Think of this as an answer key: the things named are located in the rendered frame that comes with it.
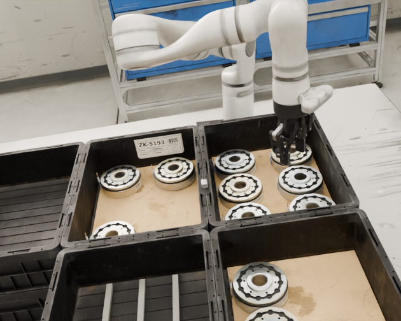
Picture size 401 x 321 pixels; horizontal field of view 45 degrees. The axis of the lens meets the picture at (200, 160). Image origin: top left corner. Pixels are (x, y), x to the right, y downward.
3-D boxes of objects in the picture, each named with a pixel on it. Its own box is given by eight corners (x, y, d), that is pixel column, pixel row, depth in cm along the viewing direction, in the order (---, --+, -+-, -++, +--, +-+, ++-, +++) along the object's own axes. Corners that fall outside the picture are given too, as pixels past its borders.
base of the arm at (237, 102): (223, 122, 156) (221, 74, 146) (252, 121, 155) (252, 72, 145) (224, 138, 148) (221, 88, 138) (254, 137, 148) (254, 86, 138)
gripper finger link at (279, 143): (270, 128, 101) (277, 146, 105) (266, 135, 100) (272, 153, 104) (281, 132, 99) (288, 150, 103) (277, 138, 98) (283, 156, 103)
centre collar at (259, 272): (244, 274, 93) (244, 272, 93) (270, 270, 93) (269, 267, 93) (249, 294, 89) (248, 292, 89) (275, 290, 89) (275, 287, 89)
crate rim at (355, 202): (199, 131, 129) (198, 123, 128) (311, 115, 129) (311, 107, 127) (211, 236, 97) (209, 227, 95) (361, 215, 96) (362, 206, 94)
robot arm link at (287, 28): (307, 85, 92) (309, 65, 99) (306, 5, 83) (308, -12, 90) (270, 86, 94) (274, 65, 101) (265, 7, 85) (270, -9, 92)
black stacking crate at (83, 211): (97, 176, 136) (86, 142, 129) (203, 161, 135) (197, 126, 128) (76, 288, 103) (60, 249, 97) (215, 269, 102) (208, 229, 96)
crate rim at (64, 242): (88, 148, 130) (85, 140, 129) (199, 131, 129) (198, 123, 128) (62, 256, 97) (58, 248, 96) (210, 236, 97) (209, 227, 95)
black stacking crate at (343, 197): (204, 161, 135) (198, 126, 128) (311, 146, 134) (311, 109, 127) (217, 269, 102) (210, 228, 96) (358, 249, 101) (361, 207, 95)
